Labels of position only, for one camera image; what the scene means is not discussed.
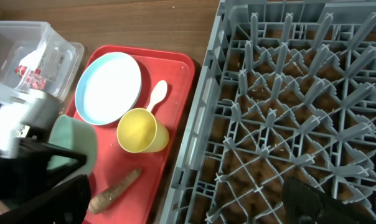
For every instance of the red serving tray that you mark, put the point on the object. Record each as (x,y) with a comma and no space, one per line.
(113,162)

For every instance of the green bowl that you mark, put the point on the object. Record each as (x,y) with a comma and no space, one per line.
(76,135)

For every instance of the brown carrot-shaped root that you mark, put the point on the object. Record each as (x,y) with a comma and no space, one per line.
(106,198)

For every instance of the clear plastic bin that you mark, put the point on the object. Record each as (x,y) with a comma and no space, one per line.
(19,38)

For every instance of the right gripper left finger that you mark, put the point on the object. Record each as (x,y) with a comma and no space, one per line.
(66,203)

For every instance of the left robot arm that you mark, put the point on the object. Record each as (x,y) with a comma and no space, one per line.
(33,111)

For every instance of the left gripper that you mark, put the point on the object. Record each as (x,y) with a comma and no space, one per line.
(37,167)

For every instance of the white plastic spoon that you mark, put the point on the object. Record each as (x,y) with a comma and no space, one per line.
(158,93)

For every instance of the grey dishwasher rack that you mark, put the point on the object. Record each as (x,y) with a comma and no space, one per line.
(287,89)

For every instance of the large light blue plate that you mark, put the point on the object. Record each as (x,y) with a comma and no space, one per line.
(108,88)

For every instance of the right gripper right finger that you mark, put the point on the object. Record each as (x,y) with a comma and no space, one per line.
(305,204)

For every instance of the yellow plastic cup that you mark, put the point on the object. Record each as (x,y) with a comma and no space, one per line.
(139,131)

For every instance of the red snack wrapper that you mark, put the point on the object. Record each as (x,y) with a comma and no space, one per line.
(34,78)

